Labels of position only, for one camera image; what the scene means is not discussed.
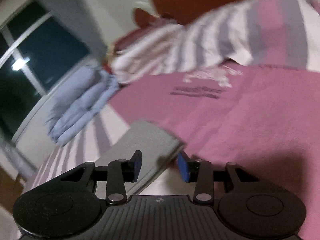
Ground grey pants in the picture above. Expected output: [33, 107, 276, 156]
[95, 120, 185, 196]

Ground brown wooden door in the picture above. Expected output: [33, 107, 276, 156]
[0, 167, 25, 214]

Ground striped pink grey bedsheet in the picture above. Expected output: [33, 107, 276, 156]
[27, 63, 319, 239]

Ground folded light blue duvet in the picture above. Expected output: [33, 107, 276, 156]
[46, 66, 120, 146]

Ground striped pillow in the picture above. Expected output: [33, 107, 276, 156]
[111, 0, 319, 84]

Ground right grey curtain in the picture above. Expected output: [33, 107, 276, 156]
[39, 0, 107, 60]

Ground aluminium frame window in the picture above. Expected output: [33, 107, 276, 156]
[1, 0, 89, 139]

